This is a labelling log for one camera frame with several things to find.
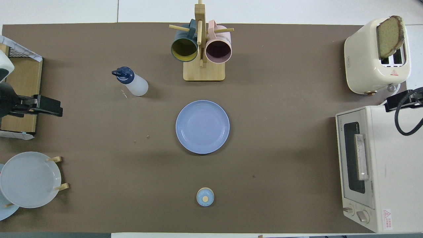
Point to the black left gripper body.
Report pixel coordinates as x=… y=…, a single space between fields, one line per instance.
x=24 y=105

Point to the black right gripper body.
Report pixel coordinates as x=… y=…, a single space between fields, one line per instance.
x=417 y=97

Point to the bread slice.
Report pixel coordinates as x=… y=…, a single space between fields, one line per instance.
x=390 y=36

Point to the squeeze bottle with blue cap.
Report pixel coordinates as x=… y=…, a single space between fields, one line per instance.
x=137 y=86

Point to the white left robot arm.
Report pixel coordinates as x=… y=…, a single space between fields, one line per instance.
x=5 y=66

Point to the wooden plate rack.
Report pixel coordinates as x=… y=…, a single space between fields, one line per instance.
x=57 y=159

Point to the pale grey plate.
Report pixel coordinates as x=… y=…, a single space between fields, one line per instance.
x=29 y=180

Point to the light blue plate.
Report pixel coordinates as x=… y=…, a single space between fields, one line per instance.
x=5 y=215

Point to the blue round plate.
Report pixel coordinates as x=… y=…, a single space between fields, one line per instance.
x=202 y=127

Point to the white blue patterned paper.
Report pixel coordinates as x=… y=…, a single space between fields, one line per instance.
x=13 y=135
x=8 y=41

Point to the cream two-slot toaster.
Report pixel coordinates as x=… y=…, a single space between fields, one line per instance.
x=362 y=59

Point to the white toaster oven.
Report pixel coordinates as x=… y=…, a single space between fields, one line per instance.
x=393 y=165

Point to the brown table mat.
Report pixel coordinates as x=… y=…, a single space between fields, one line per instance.
x=264 y=99

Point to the dark teal mug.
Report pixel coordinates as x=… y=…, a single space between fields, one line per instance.
x=183 y=49

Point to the wooden mug tree stand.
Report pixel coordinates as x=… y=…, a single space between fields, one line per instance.
x=205 y=71

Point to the pink mug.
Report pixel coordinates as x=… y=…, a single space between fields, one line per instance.
x=218 y=51

